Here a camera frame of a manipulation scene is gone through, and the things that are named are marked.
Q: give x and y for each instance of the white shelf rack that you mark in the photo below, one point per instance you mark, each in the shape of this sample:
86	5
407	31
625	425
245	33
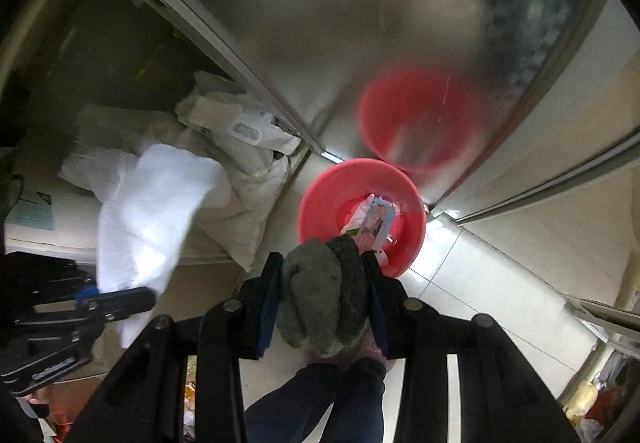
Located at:
610	318

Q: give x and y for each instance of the white paper towel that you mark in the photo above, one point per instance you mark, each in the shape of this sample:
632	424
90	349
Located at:
150	213

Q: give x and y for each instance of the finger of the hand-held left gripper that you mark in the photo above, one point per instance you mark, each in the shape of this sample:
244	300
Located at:
89	296
125	303

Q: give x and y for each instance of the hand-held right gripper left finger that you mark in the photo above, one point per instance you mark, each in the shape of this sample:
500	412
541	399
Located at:
272	303

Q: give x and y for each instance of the person's left leg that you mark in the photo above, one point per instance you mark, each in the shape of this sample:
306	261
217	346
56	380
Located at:
295	403

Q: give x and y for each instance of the yellow packets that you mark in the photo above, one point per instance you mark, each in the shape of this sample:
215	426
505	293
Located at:
582	398

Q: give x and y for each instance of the white green carton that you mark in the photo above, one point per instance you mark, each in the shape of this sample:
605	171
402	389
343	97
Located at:
353	232

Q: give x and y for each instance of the pink slipper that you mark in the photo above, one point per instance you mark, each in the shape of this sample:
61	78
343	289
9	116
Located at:
362	348

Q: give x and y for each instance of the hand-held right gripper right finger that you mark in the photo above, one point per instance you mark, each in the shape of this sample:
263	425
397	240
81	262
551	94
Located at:
377	318

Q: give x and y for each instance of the white plastic bag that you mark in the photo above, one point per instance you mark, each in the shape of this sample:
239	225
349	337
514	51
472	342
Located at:
220	113

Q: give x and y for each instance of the yellow plastic wrapper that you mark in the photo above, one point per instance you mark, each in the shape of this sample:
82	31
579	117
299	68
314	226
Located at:
191	393

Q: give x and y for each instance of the pink printed carton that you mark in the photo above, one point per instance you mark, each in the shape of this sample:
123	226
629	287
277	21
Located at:
377	223

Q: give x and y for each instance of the white woven sack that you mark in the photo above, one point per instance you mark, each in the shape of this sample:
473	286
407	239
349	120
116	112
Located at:
95	163
250	203

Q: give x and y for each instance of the grey fuzzy cloth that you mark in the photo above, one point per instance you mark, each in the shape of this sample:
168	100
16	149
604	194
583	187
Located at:
310	293

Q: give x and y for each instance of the red plastic bucket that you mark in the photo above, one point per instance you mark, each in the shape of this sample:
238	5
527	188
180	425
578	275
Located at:
325	203

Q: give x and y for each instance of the stainless steel cabinet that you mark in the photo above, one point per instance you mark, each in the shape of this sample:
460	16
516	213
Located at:
300	23

